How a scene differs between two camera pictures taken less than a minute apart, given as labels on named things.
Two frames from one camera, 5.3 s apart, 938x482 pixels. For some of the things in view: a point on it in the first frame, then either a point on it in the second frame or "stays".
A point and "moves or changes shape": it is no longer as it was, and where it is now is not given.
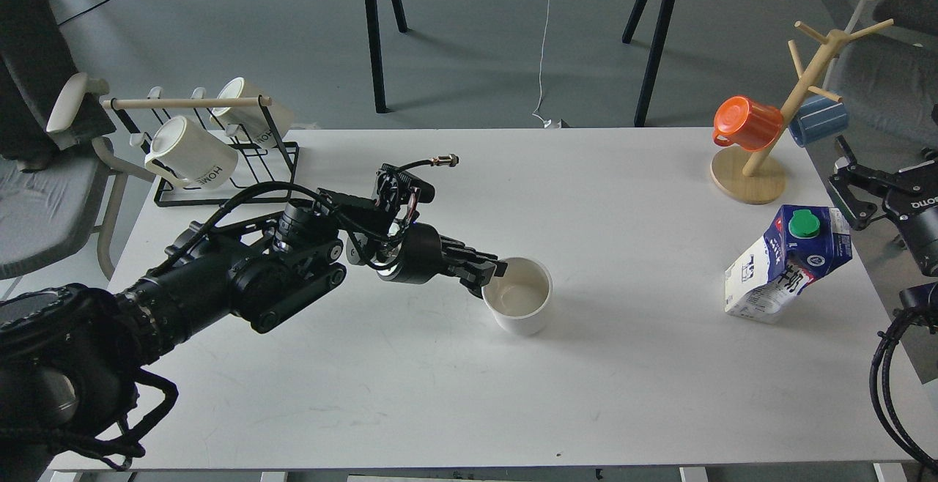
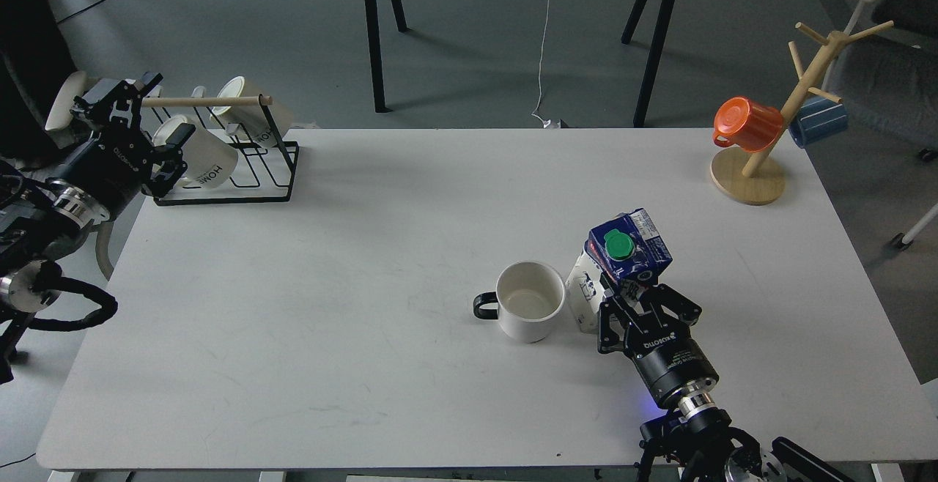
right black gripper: (911, 195) → (667, 357)
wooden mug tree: (739, 175) stays
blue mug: (818, 116) stays
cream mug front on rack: (185, 155) stays
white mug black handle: (519, 299) moves or changes shape
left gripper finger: (454, 249) → (122, 103)
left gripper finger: (473, 275) → (168, 162)
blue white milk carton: (802, 242) → (625, 247)
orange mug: (747, 124) stays
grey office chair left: (58, 184) stays
